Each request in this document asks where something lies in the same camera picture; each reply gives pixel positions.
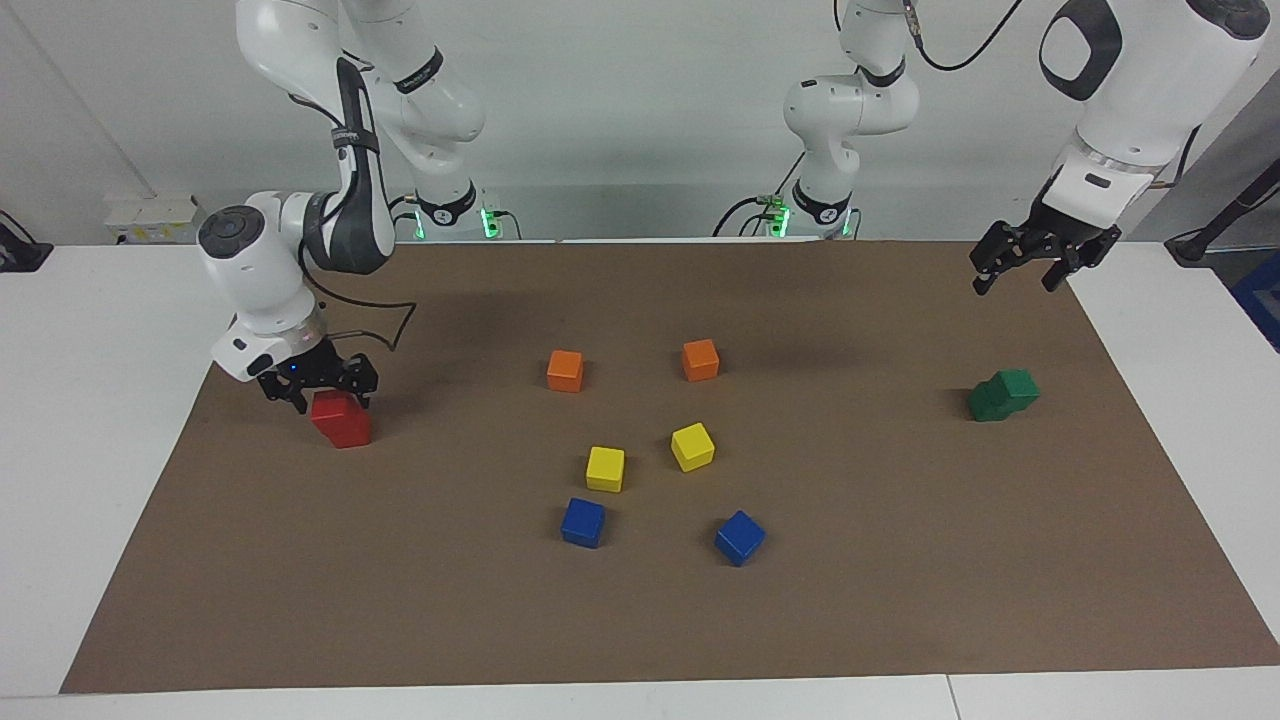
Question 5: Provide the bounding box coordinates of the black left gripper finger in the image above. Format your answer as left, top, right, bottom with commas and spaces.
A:
1041, 248, 1086, 294
969, 222, 1013, 297

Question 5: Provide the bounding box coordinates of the green wooden block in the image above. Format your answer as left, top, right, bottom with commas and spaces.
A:
966, 382, 1011, 423
992, 368, 1041, 413

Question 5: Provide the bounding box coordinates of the black stand with pole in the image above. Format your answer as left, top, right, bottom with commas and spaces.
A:
1165, 160, 1280, 267

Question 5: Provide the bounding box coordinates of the blue box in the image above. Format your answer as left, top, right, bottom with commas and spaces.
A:
1232, 250, 1280, 353

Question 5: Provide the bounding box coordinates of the brown table mat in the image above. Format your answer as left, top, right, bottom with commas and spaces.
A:
60, 238, 1280, 694

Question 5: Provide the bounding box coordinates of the yellow wooden block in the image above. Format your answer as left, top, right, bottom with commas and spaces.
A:
670, 422, 716, 473
585, 446, 626, 494

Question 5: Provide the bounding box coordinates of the blue wooden block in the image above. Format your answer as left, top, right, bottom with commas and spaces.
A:
713, 510, 766, 568
560, 497, 607, 549

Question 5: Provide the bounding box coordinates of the black table clamp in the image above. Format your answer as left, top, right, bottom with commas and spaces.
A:
0, 210, 54, 273

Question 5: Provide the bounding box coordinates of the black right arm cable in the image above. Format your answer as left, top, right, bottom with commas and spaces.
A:
298, 240, 418, 353

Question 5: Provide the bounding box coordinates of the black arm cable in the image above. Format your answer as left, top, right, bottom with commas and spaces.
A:
900, 0, 1026, 71
298, 240, 418, 353

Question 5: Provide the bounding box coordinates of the black right base cable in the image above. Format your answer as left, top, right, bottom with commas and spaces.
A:
376, 195, 417, 242

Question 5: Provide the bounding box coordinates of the black base cable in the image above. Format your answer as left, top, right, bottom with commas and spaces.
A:
376, 195, 417, 242
712, 150, 807, 239

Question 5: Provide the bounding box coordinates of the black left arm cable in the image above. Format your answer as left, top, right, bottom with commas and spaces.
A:
900, 0, 1026, 71

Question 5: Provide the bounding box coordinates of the white wall socket box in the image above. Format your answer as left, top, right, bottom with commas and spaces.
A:
105, 195, 207, 246

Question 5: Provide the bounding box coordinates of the black left base cable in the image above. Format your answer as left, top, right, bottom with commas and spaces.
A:
712, 150, 807, 239

